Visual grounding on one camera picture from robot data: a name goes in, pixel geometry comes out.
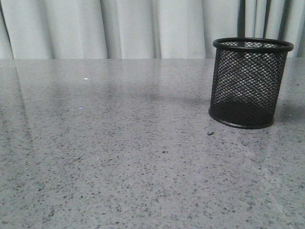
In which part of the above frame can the black mesh pen bucket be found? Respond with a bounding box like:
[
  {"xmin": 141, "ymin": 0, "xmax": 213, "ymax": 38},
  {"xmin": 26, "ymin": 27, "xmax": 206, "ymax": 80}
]
[{"xmin": 209, "ymin": 37, "xmax": 294, "ymax": 129}]

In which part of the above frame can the black vertical pole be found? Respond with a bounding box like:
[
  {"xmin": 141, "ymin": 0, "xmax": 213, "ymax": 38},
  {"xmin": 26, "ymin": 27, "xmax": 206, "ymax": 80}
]
[{"xmin": 237, "ymin": 0, "xmax": 246, "ymax": 38}]

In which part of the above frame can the light grey curtain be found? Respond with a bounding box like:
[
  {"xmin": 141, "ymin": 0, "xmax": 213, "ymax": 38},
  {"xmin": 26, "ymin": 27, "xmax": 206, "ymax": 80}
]
[{"xmin": 0, "ymin": 0, "xmax": 305, "ymax": 59}]

